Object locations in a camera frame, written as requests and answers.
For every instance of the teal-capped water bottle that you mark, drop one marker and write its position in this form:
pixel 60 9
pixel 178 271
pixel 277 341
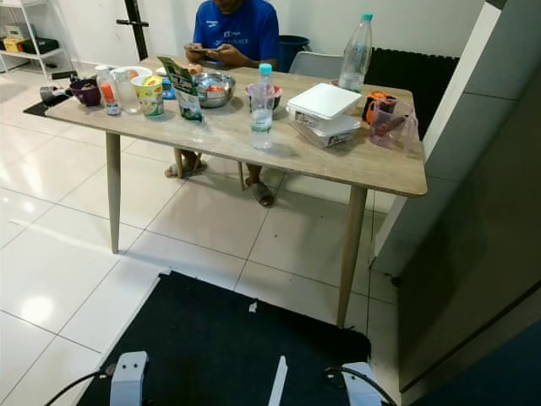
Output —
pixel 262 110

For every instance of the grey fridge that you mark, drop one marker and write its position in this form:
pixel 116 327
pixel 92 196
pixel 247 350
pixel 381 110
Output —
pixel 473 254

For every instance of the black device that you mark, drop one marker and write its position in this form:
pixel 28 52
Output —
pixel 53 91

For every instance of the purple bowl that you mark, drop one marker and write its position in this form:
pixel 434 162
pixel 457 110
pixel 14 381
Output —
pixel 85 93

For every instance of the white shelf rack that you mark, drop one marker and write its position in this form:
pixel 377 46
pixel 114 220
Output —
pixel 34 53

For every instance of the small orange-labelled bottle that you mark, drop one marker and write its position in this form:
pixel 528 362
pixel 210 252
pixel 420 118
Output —
pixel 108 93

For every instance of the yellow box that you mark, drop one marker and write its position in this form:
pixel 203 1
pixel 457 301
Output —
pixel 13 42

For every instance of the black bag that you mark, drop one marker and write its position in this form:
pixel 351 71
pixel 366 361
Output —
pixel 42 44

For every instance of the clear glass jar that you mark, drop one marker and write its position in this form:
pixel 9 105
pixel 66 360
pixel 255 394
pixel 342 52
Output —
pixel 126 93

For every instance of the yellow green instant noodle cup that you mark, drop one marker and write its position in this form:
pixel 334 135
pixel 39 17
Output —
pixel 149 97

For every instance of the white bowl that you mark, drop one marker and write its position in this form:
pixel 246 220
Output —
pixel 138 72

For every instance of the green snack pouch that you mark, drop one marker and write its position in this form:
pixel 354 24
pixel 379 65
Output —
pixel 183 89

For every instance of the black stand pole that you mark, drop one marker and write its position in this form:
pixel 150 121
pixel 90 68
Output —
pixel 135 30

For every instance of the light wooden table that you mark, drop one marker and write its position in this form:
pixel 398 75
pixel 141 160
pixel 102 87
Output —
pixel 220 139

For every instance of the steel bowl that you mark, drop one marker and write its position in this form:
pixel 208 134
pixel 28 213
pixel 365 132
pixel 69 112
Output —
pixel 211 89

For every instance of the pink bowl with red food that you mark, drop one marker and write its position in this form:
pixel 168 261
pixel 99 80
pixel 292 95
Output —
pixel 278 93

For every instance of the blue bin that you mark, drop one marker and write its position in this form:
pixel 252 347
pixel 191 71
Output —
pixel 292 51

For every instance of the white strip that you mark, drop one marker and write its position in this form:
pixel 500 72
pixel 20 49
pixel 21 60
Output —
pixel 278 385

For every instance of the clear labelled food container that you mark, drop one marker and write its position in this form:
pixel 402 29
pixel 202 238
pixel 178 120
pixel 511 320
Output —
pixel 330 134

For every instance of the white lidded food container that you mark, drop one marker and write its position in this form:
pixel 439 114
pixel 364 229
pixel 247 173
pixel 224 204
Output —
pixel 323 101

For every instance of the grey chair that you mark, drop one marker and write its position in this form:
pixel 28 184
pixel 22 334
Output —
pixel 314 64

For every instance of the large clear plastic bottle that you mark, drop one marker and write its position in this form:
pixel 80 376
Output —
pixel 357 55

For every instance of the orange black cup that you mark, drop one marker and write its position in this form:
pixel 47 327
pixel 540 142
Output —
pixel 376 100

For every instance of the pink clear measuring jug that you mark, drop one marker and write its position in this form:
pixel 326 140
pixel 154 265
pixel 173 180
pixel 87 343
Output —
pixel 389 127

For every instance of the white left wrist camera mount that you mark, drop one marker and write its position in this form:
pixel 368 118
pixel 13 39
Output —
pixel 129 376

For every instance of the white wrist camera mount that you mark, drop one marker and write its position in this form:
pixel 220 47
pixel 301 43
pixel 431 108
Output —
pixel 362 385
pixel 129 376

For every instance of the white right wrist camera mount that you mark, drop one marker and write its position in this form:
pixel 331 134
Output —
pixel 362 385

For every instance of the black foam wall mat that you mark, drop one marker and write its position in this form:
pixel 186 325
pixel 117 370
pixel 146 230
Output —
pixel 414 80

